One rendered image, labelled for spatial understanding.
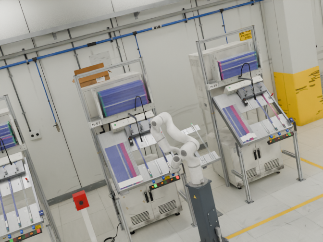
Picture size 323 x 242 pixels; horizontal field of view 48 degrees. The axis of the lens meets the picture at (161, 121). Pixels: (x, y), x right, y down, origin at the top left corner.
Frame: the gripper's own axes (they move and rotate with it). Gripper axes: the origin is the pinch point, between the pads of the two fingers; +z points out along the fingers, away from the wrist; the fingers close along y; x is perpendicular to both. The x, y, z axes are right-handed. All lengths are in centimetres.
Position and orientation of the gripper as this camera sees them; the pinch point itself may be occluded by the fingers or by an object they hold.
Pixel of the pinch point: (173, 172)
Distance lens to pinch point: 381.2
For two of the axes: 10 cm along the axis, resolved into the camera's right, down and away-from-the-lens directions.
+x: -4.0, -7.9, 4.6
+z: -0.6, 5.3, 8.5
